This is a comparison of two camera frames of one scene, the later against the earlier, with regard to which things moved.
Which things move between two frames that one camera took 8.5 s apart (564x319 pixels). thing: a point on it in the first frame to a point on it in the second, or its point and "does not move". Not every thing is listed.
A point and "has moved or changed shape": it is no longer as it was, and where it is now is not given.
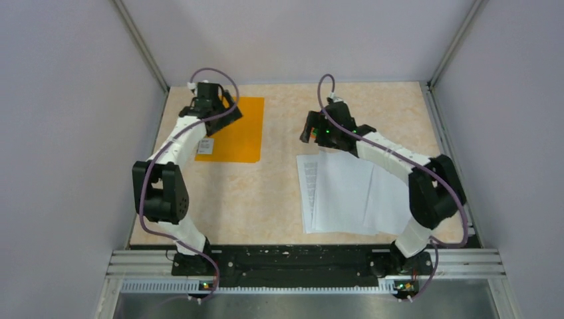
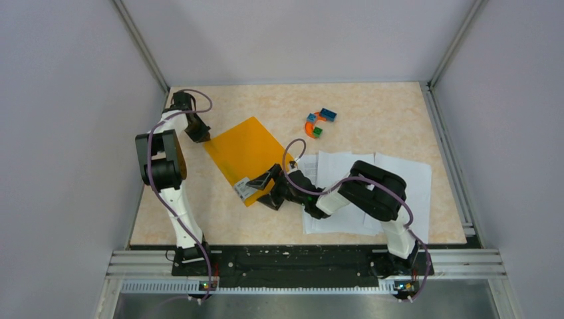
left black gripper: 230,117 to 203,135
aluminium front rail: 477,264 does not move
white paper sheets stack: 341,193 does not move
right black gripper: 316,119 to 263,181
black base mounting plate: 301,266 does not move
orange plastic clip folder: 241,141 has moved or changed shape
